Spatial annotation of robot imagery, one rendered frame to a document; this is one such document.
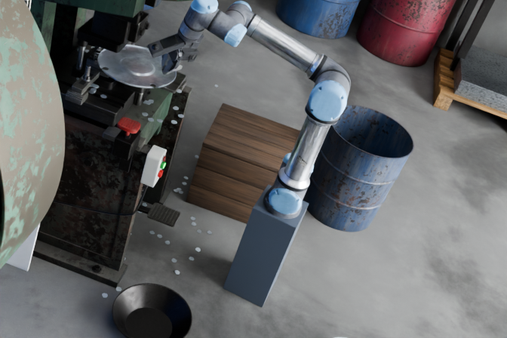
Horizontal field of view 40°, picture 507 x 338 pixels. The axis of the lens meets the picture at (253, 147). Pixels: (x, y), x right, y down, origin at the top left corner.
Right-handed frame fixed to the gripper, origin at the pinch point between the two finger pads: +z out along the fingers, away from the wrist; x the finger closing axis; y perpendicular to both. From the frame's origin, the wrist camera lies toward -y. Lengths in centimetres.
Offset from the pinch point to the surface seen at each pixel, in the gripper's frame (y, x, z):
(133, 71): -3.2, 9.9, 11.9
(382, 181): 115, -43, 42
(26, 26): -87, -60, -95
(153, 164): -6.4, -24.5, 20.7
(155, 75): 4.8, 7.1, 11.6
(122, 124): -19.5, -15.2, 6.3
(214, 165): 48, -8, 62
